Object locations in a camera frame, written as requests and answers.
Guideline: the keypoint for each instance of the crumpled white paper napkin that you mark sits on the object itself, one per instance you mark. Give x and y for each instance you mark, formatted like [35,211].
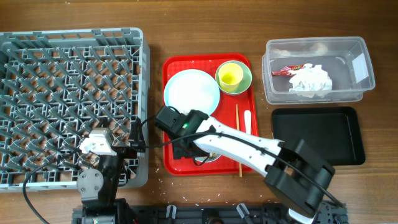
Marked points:
[310,78]

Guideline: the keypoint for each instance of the red snack wrapper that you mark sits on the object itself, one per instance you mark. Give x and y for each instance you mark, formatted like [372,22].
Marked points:
[287,71]

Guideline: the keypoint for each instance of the large light blue plate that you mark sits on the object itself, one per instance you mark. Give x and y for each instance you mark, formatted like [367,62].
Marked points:
[192,89]

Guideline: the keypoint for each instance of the yellow cup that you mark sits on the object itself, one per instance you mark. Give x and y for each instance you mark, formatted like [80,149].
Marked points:
[230,76]

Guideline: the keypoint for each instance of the white plastic fork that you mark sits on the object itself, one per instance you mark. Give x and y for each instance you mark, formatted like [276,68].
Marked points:
[247,121]

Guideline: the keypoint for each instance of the green bowl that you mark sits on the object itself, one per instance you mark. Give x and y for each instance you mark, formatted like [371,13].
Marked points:
[245,83]

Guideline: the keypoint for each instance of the small light blue bowl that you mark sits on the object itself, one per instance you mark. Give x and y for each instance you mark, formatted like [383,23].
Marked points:
[210,158]

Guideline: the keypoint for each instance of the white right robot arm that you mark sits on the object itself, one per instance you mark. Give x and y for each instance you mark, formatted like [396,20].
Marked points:
[292,171]

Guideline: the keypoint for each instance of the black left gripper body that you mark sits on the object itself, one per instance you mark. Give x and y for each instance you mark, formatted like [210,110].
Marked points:
[127,152]

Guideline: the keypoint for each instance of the black plastic tray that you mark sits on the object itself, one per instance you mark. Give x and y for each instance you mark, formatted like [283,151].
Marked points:
[333,132]

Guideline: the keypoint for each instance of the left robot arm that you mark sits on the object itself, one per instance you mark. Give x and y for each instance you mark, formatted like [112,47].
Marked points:
[98,186]

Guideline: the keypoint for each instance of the wooden chopstick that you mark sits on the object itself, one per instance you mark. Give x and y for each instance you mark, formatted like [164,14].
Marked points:
[238,128]

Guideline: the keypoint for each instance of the clear plastic waste bin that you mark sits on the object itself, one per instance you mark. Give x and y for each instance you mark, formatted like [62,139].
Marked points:
[346,59]

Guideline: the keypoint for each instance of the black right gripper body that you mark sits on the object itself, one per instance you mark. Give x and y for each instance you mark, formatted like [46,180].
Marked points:
[178,152]

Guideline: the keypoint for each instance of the red serving tray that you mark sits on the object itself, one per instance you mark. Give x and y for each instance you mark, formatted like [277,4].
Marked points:
[225,113]

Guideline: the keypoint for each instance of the grey dishwasher rack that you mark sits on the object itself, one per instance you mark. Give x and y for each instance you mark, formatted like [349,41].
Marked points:
[56,87]

